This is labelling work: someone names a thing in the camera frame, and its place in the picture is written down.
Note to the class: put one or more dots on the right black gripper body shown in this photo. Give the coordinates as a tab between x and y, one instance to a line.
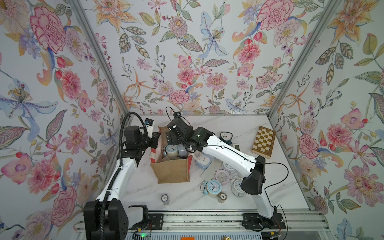
172	137

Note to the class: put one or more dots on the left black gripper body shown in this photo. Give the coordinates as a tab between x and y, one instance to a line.
144	142

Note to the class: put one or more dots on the light blue twin-bell clock back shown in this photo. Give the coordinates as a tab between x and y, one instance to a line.
172	151

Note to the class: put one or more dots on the grey round alarm clock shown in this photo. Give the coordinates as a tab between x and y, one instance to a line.
183	153

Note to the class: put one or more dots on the burlap canvas bag red trim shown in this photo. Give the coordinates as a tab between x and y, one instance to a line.
169	170

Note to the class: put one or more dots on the blue square alarm clock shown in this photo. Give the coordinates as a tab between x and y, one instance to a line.
201	160

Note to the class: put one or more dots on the dark teal alarm clock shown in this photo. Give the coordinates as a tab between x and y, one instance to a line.
226	137

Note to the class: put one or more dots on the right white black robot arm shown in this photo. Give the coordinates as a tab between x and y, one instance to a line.
251	168

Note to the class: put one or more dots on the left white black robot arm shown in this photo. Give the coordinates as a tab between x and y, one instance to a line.
106	217

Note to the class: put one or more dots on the small white digital clock upright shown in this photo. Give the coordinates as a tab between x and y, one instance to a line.
237	147

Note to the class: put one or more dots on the pink round alarm clock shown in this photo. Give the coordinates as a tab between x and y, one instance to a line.
223	177

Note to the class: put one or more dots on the small grey mini clock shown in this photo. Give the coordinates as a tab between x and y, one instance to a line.
165	199

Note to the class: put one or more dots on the white round alarm clock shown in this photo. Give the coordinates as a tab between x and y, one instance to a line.
229	168

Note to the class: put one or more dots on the blue twin-bell clock front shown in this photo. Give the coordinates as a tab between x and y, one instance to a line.
211	188

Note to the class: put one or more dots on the small beige cylinder clock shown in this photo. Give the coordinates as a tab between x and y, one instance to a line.
222	197

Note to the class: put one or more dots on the white twin-bell alarm clock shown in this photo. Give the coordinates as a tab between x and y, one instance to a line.
236	188

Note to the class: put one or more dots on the wooden chessboard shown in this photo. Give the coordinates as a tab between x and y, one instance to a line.
264	142

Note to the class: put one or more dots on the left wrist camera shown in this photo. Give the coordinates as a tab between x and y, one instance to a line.
149	124

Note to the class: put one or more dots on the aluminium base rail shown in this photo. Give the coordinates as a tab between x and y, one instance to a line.
231	225

